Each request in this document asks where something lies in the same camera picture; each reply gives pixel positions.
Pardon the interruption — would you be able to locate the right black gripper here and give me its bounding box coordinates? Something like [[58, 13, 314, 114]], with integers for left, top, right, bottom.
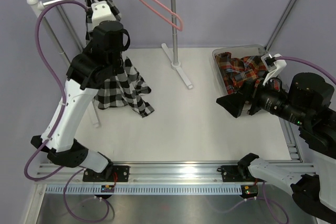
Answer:
[[216, 69, 309, 126]]

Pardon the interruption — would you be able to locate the red orange plaid shirt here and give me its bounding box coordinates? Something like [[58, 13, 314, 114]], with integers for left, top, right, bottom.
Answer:
[[214, 52, 268, 94]]

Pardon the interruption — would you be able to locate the pink hanger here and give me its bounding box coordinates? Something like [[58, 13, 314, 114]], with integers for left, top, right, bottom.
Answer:
[[127, 0, 184, 32]]

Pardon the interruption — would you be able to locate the black white checkered shirt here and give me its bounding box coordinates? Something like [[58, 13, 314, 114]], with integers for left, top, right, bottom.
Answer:
[[85, 0, 154, 118]]

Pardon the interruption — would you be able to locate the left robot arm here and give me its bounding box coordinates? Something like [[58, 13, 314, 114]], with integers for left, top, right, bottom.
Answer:
[[31, 21, 130, 182]]

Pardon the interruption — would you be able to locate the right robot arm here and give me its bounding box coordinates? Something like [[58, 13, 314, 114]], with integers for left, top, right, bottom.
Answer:
[[216, 72, 335, 223]]

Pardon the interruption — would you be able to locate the grey plastic bin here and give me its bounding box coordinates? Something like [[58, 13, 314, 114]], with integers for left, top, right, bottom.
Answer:
[[212, 45, 266, 94]]

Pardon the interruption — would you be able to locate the silver white clothes rack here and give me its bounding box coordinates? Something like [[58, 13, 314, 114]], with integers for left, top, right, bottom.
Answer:
[[26, 0, 193, 128]]

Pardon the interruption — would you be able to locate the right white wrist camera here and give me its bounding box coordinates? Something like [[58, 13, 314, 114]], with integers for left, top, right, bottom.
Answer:
[[261, 54, 287, 86]]

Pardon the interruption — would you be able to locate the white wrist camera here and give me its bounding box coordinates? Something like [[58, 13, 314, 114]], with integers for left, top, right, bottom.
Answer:
[[261, 54, 287, 86], [91, 1, 116, 29]]

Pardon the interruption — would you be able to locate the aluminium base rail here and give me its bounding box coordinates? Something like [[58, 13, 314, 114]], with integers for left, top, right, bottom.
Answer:
[[34, 119, 320, 184]]

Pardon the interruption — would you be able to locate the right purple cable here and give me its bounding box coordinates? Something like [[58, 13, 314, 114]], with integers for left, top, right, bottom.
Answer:
[[209, 56, 336, 222]]

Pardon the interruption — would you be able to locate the purple cable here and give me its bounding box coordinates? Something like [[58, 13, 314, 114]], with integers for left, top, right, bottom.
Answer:
[[209, 56, 336, 222], [24, 0, 111, 222]]

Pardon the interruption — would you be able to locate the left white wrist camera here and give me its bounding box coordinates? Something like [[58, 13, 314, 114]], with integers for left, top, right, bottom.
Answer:
[[91, 1, 116, 29]]

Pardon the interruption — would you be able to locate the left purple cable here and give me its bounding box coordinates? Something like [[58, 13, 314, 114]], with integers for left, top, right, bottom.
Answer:
[[24, 0, 111, 222]]

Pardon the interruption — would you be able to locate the white slotted cable duct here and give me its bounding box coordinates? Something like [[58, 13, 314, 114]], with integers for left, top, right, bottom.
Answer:
[[46, 184, 242, 195]]

